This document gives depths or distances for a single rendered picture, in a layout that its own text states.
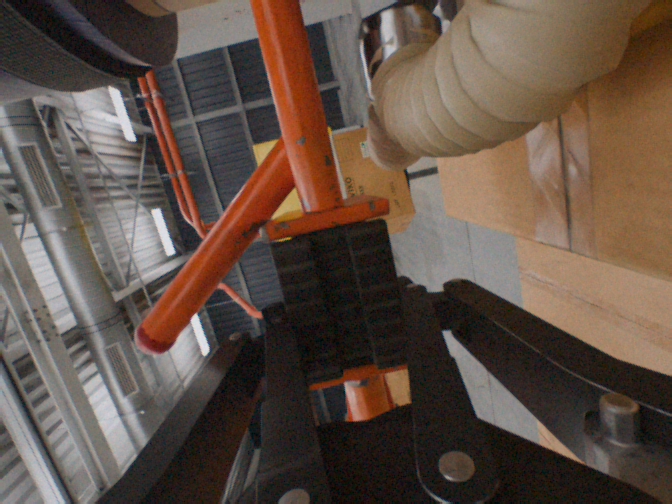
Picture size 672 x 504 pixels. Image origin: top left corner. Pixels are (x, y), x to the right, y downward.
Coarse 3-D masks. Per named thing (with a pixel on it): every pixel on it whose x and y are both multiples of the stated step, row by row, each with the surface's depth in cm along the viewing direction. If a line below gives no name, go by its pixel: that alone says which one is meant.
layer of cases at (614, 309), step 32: (544, 256) 87; (576, 256) 75; (544, 288) 91; (576, 288) 77; (608, 288) 68; (640, 288) 60; (576, 320) 80; (608, 320) 70; (640, 320) 61; (608, 352) 72; (640, 352) 63
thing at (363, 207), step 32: (288, 224) 14; (320, 224) 14; (352, 224) 14; (384, 224) 13; (288, 256) 14; (320, 256) 14; (352, 256) 14; (384, 256) 14; (288, 288) 14; (320, 288) 14; (352, 288) 15; (384, 288) 14; (320, 320) 14; (352, 320) 15; (384, 320) 14; (320, 352) 14; (352, 352) 15; (384, 352) 15; (320, 384) 16
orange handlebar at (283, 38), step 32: (256, 0) 13; (288, 0) 13; (288, 32) 14; (288, 64) 14; (288, 96) 14; (320, 96) 15; (288, 128) 14; (320, 128) 15; (320, 160) 15; (320, 192) 15; (352, 384) 17; (384, 384) 22; (352, 416) 18
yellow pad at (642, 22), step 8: (656, 0) 9; (664, 0) 9; (648, 8) 10; (656, 8) 9; (664, 8) 9; (640, 16) 10; (648, 16) 10; (656, 16) 10; (664, 16) 10; (632, 24) 10; (640, 24) 10; (648, 24) 10; (656, 24) 11; (632, 32) 11; (640, 32) 11
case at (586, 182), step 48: (576, 96) 15; (624, 96) 13; (528, 144) 19; (576, 144) 16; (624, 144) 13; (480, 192) 27; (528, 192) 21; (576, 192) 17; (624, 192) 14; (576, 240) 17; (624, 240) 14
